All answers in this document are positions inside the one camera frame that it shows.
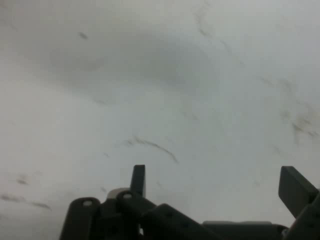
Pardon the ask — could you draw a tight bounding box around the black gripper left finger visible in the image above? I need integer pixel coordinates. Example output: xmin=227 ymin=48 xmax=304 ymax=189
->
xmin=59 ymin=164 xmax=221 ymax=240

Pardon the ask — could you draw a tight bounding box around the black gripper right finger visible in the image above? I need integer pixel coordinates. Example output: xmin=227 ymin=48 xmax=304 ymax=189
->
xmin=278 ymin=165 xmax=320 ymax=240

